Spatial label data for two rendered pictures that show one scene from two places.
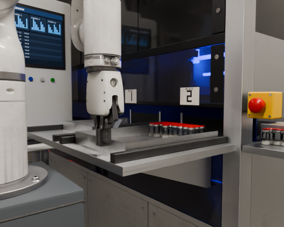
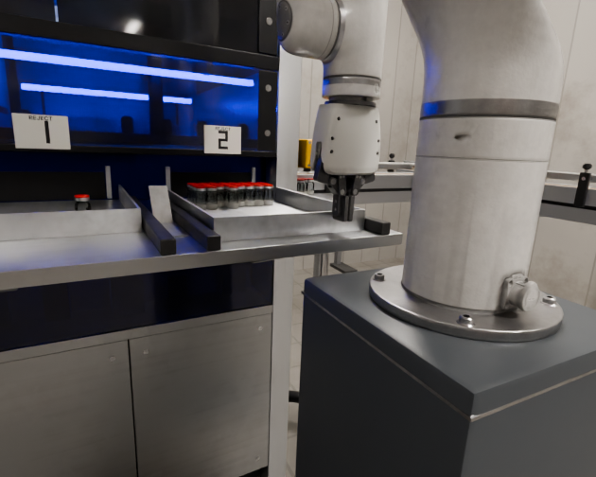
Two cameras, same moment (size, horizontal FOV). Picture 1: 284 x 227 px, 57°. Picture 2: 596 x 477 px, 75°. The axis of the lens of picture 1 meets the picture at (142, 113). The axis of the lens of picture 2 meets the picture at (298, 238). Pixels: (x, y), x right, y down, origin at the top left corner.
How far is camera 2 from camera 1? 0.90 m
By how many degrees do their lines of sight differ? 80
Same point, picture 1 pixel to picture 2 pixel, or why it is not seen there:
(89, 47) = (377, 65)
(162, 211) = (170, 334)
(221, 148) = not seen: hidden behind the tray
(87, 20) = (379, 19)
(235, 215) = (289, 278)
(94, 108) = (354, 165)
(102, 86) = (376, 131)
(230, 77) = (286, 119)
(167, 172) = not seen: hidden behind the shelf
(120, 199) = (19, 384)
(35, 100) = not seen: outside the picture
